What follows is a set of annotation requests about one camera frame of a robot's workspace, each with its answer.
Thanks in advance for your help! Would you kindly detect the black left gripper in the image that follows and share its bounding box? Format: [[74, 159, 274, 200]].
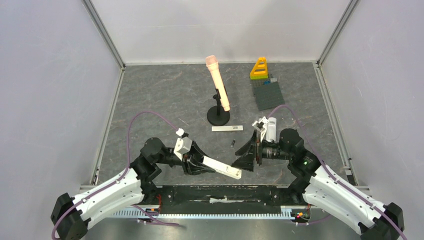
[[154, 140, 217, 176]]

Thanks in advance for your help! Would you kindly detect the white boxed remote with display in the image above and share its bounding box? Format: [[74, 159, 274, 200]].
[[202, 156, 242, 180]]

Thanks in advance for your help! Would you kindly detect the white cardboard sleeve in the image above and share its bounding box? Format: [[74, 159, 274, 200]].
[[211, 125, 244, 132]]

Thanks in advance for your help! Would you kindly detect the white remote control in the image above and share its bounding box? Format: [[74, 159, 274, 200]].
[[265, 117, 277, 143]]

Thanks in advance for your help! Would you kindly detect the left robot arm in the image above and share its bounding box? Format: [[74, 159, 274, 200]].
[[50, 136, 216, 240]]

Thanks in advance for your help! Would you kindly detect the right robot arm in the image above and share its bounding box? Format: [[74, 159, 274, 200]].
[[232, 128, 405, 240]]

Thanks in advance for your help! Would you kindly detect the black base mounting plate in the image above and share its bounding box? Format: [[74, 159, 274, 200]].
[[142, 185, 307, 215]]

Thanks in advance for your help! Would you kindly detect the black microphone stand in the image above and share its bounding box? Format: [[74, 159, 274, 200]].
[[206, 89, 231, 126]]

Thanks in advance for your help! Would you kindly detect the grey lego baseplate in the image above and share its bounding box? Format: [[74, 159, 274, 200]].
[[250, 74, 285, 111]]

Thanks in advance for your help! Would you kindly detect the lime green lego brick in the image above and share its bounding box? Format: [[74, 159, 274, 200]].
[[249, 74, 269, 81]]

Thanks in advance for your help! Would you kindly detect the pink microphone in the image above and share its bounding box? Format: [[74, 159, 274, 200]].
[[205, 55, 231, 112]]

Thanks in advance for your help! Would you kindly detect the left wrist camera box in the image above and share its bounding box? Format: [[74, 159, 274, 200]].
[[173, 128, 193, 162]]

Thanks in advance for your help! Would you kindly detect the white cable duct strip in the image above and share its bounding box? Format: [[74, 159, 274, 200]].
[[110, 207, 295, 221]]

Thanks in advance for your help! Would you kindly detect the yellow lego frame piece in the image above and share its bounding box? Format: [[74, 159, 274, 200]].
[[249, 57, 268, 76]]

